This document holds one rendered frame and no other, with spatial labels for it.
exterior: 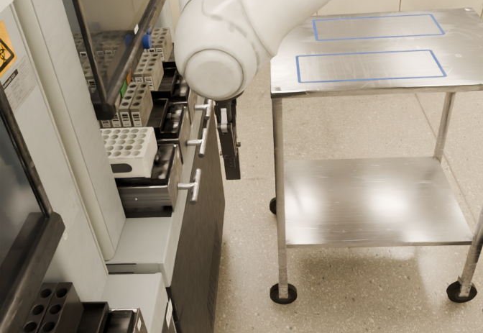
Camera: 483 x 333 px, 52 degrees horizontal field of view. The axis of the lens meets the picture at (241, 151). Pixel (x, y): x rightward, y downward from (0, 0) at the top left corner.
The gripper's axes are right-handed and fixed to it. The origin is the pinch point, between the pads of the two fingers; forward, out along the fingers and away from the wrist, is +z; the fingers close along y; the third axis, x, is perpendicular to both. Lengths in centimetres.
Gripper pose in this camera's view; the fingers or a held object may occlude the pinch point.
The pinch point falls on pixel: (231, 164)
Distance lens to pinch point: 98.6
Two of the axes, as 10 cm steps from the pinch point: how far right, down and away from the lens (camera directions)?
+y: -0.4, 6.0, -8.0
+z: 0.7, 8.0, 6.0
